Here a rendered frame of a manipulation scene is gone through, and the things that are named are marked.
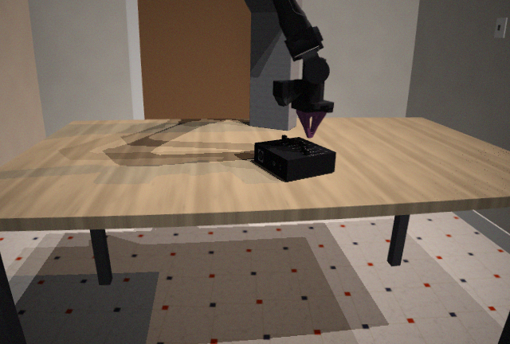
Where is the black lighting desk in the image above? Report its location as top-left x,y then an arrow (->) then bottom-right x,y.
254,135 -> 336,182

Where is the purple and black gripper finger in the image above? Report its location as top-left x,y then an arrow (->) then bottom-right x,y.
296,110 -> 317,136
301,111 -> 327,139

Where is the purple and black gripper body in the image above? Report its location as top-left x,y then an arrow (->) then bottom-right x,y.
291,81 -> 334,113

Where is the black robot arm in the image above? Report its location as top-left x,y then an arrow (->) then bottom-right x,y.
273,0 -> 330,107

